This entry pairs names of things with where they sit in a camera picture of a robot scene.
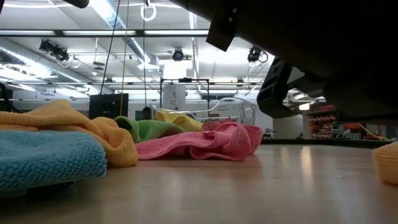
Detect white machine cabinet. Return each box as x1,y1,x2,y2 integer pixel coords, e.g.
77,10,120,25
162,83,187,110

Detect black gantry frame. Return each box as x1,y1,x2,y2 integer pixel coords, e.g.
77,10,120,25
160,77,210,110

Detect black ceiling camera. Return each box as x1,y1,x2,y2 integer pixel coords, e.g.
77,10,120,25
248,45,269,63
172,47,185,62

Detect green microfiber towel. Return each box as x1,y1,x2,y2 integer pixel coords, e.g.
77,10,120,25
114,115,187,144

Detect black hanging cable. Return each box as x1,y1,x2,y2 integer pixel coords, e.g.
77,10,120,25
99,0,121,96

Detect pink microfiber towel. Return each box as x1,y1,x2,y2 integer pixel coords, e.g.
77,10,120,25
136,121,264,162
201,117,233,131

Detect white hanging cable loop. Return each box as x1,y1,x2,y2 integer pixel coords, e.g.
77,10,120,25
139,0,157,22

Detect black aluminium table frame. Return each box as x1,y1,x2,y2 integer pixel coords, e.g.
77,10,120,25
261,138,396,149

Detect clear plastic bin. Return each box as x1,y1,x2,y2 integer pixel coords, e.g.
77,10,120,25
150,97,257,126

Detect black shelving with orange bins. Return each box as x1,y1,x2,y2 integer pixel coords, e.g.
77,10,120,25
306,105,386,140

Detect black monitor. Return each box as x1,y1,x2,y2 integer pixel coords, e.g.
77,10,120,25
89,92,129,120

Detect blue microfiber towel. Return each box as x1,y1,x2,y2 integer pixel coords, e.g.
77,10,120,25
0,129,108,191

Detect orange microfiber towel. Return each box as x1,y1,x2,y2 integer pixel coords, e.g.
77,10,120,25
372,142,398,187
0,99,139,168

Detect yellow microfiber towel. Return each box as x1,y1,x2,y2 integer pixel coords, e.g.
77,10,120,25
154,109,204,132

